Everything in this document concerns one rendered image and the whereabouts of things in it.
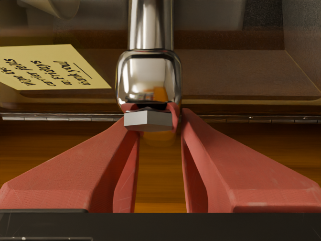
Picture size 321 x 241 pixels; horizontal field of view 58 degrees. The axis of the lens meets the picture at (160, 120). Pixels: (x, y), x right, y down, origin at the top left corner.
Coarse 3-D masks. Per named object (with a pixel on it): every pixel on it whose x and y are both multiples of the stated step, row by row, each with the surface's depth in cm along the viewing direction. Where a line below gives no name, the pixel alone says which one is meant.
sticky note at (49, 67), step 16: (0, 48) 15; (16, 48) 15; (32, 48) 15; (48, 48) 15; (64, 48) 15; (0, 64) 17; (16, 64) 17; (32, 64) 17; (48, 64) 17; (64, 64) 17; (80, 64) 17; (0, 80) 20; (16, 80) 20; (32, 80) 20; (48, 80) 20; (64, 80) 20; (80, 80) 20; (96, 80) 20
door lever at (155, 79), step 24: (144, 0) 7; (168, 0) 7; (144, 24) 7; (168, 24) 7; (144, 48) 7; (168, 48) 7; (120, 72) 7; (144, 72) 6; (168, 72) 6; (120, 96) 6; (144, 96) 6; (168, 96) 6; (144, 120) 6; (168, 120) 7; (168, 144) 14
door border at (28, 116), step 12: (36, 120) 34; (72, 120) 34; (84, 120) 34; (180, 120) 34; (204, 120) 34; (216, 120) 34; (252, 120) 33; (264, 120) 33; (300, 120) 33; (312, 120) 33
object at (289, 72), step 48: (0, 0) 11; (48, 0) 11; (96, 0) 11; (192, 0) 11; (240, 0) 11; (288, 0) 11; (96, 48) 15; (192, 48) 15; (240, 48) 15; (288, 48) 15; (0, 96) 25; (48, 96) 25; (96, 96) 24; (192, 96) 24; (240, 96) 24; (288, 96) 24
